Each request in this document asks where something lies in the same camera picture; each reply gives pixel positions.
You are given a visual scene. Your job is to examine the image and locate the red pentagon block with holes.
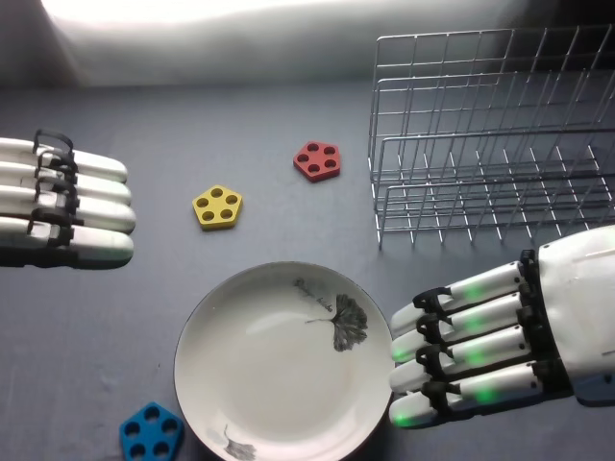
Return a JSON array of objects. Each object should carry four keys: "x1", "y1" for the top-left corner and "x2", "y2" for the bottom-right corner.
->
[{"x1": 291, "y1": 140, "x2": 346, "y2": 185}]

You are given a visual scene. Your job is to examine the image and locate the yellow pentagon block with holes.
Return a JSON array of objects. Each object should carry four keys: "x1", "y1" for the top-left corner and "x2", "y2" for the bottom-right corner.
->
[{"x1": 190, "y1": 183, "x2": 245, "y2": 234}]

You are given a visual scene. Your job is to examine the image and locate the grey table cloth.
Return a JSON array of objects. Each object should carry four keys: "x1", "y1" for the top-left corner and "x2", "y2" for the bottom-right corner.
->
[{"x1": 0, "y1": 81, "x2": 615, "y2": 461}]

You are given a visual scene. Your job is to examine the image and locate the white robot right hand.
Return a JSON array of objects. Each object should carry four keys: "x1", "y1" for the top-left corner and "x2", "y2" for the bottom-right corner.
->
[{"x1": 387, "y1": 225, "x2": 615, "y2": 431}]

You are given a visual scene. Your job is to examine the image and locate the silver wire dish rack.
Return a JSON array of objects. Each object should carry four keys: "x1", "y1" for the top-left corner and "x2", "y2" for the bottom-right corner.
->
[{"x1": 367, "y1": 26, "x2": 615, "y2": 251}]

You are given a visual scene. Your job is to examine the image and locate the white backdrop curtain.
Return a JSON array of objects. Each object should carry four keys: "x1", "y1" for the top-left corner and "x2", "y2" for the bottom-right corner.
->
[{"x1": 0, "y1": 0, "x2": 615, "y2": 90}]

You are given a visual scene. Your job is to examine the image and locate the blue pentagon block with holes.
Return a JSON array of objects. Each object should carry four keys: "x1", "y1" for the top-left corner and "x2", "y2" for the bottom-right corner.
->
[{"x1": 118, "y1": 400, "x2": 186, "y2": 461}]

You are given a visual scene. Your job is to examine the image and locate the white plate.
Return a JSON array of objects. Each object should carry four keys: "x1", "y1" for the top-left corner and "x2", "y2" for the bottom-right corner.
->
[{"x1": 173, "y1": 260, "x2": 396, "y2": 461}]

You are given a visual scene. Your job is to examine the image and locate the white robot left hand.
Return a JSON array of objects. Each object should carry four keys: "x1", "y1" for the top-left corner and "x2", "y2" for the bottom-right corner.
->
[{"x1": 0, "y1": 128, "x2": 137, "y2": 271}]

